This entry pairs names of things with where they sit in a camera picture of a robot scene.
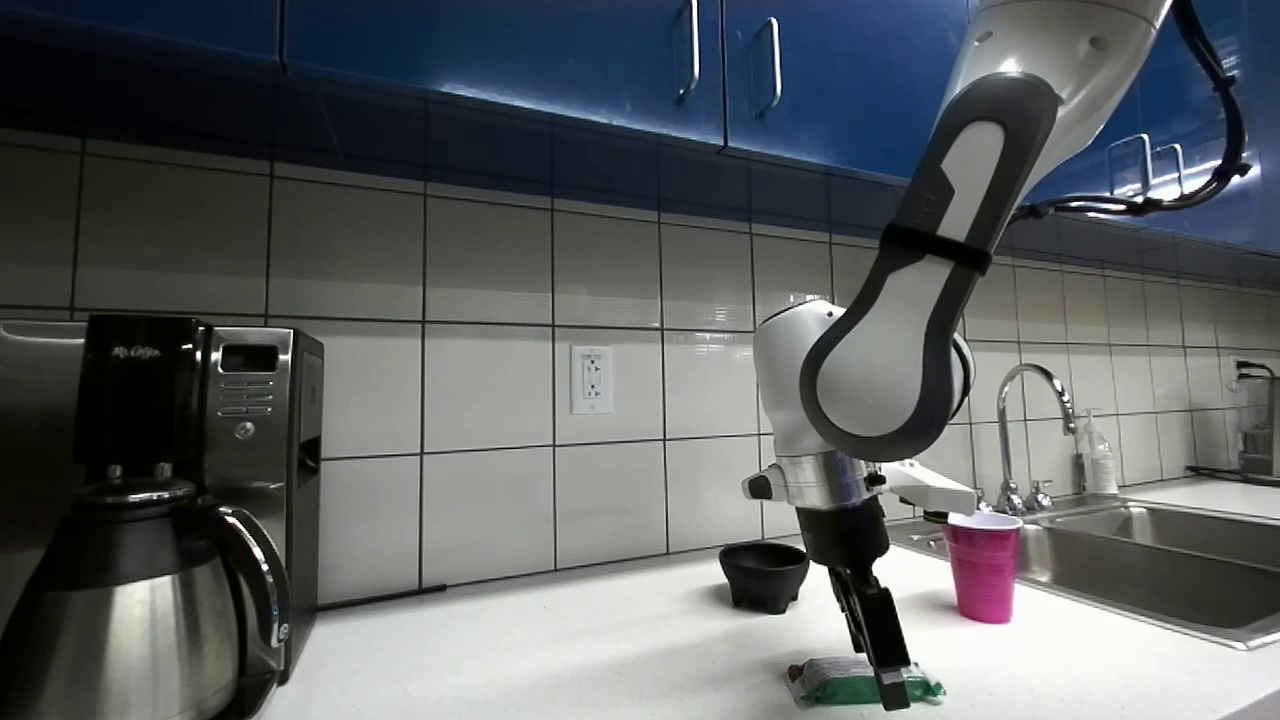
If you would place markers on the steel coffee carafe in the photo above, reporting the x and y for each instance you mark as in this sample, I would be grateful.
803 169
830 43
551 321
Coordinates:
150 607

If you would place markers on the blue upper cabinets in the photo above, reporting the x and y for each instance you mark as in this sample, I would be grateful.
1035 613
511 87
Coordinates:
790 110

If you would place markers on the stainless steel double sink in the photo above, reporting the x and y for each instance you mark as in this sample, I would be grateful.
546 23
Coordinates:
1187 571

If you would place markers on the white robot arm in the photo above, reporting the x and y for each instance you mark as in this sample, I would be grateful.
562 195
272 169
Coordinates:
859 389

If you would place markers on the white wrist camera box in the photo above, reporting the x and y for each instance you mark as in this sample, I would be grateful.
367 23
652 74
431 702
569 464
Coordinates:
926 484

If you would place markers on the black coffee maker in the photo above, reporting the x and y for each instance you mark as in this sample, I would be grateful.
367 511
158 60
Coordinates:
257 445

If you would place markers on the chrome sink faucet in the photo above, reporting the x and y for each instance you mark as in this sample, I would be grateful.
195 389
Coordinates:
1035 428

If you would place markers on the appliance at far counter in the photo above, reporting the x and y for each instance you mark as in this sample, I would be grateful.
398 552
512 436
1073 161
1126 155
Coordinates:
1257 422

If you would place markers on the clear soap pump bottle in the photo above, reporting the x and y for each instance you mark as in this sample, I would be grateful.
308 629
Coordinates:
1097 462

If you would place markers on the pink plastic cup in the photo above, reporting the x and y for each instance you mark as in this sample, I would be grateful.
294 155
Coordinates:
986 561

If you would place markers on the white wall power outlet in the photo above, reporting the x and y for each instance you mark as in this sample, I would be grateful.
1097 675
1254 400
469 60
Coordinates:
592 379

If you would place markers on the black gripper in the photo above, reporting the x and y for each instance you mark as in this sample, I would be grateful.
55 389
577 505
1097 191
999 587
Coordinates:
853 542

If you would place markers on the small black bowl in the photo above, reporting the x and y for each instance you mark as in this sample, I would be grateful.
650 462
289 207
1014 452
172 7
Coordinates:
763 576

